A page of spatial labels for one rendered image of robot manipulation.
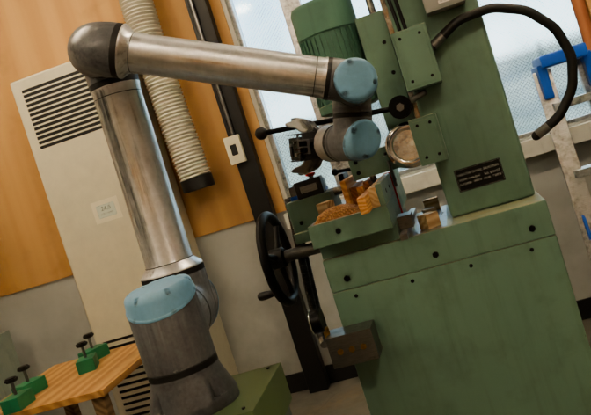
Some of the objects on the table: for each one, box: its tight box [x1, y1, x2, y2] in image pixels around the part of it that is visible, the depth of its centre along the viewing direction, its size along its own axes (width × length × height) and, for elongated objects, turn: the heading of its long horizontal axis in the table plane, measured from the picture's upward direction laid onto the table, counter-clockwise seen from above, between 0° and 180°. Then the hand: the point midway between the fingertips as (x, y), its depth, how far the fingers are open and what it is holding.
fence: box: [375, 169, 402, 206], centre depth 203 cm, size 60×2×6 cm, turn 69°
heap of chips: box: [314, 203, 360, 225], centre depth 181 cm, size 8×12×3 cm
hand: (297, 146), depth 191 cm, fingers open, 14 cm apart
